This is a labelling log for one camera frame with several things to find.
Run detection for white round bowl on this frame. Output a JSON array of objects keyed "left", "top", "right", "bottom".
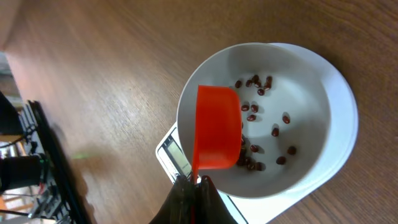
[{"left": 177, "top": 43, "right": 331, "bottom": 198}]

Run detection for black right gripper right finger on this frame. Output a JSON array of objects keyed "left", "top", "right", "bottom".
[{"left": 194, "top": 175, "right": 237, "bottom": 224}]

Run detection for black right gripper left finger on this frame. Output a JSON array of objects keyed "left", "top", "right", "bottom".
[{"left": 149, "top": 175, "right": 194, "bottom": 224}]

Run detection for black aluminium frame rail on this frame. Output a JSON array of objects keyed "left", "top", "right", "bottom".
[{"left": 19, "top": 101, "right": 91, "bottom": 224}]

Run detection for red beans in bowl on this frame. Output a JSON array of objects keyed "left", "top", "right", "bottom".
[{"left": 236, "top": 74, "right": 280, "bottom": 171}]

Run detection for red plastic measuring scoop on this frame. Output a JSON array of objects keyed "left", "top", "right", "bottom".
[{"left": 190, "top": 85, "right": 243, "bottom": 224}]

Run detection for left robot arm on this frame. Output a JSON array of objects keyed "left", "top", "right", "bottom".
[{"left": 1, "top": 94, "right": 48, "bottom": 192}]

